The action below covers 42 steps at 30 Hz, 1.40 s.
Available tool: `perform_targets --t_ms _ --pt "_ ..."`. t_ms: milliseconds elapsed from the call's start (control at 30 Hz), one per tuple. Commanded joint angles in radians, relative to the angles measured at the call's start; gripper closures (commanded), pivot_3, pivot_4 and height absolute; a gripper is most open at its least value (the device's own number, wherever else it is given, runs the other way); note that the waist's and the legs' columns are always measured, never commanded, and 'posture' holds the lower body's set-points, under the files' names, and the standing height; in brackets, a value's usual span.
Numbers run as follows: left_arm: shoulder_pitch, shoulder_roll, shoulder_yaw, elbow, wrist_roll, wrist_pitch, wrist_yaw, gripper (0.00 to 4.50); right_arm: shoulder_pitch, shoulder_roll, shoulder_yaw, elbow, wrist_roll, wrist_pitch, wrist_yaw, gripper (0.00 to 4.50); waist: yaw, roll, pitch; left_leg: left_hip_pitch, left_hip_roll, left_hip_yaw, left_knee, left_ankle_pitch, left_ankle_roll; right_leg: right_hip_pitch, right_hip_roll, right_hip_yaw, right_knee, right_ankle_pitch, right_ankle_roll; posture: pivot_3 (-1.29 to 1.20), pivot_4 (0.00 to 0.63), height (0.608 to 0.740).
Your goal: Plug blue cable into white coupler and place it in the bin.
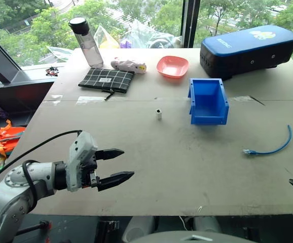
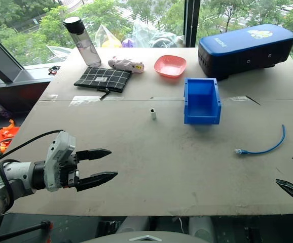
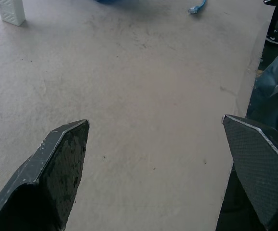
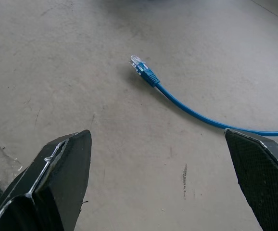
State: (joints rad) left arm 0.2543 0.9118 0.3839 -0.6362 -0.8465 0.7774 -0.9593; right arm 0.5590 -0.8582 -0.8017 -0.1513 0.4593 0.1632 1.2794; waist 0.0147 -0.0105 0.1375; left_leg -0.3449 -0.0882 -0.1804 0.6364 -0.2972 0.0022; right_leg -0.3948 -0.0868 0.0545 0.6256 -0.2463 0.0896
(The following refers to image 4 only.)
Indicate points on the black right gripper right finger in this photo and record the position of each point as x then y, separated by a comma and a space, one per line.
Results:
261, 173

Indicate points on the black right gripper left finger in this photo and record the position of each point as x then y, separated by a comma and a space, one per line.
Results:
57, 183

